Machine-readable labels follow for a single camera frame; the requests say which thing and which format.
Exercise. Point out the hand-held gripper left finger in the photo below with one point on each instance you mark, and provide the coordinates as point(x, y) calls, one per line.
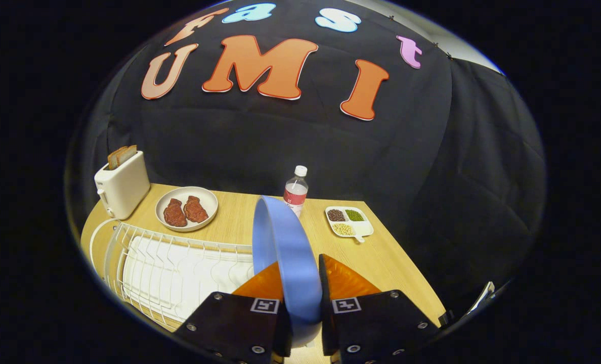
point(229, 323)

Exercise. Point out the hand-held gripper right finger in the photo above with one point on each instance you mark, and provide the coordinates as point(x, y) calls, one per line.
point(324, 288)

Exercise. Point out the blue plate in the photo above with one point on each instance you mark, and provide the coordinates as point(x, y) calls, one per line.
point(290, 253)

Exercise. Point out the beige round plate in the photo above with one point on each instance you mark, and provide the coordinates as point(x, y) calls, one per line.
point(207, 199)

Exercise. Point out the yellow beans pile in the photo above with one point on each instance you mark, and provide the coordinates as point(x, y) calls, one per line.
point(343, 229)

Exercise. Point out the white divided tray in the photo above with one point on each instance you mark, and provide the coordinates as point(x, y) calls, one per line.
point(363, 228)

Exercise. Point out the dark brown beans pile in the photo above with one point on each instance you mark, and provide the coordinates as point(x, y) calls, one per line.
point(336, 215)

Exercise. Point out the green beans pile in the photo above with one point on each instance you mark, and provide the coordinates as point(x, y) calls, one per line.
point(354, 215)

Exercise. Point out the clear bottle with red label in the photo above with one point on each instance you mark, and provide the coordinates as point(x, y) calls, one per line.
point(295, 194)

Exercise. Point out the red-brown meat piece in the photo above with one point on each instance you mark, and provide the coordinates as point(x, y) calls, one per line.
point(174, 213)
point(196, 210)

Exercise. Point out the small dark block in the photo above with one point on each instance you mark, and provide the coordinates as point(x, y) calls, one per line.
point(446, 318)

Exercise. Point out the white toaster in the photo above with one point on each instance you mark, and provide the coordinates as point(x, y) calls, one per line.
point(126, 189)

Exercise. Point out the brown bread slice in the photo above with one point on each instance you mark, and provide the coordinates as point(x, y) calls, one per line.
point(128, 154)
point(113, 159)

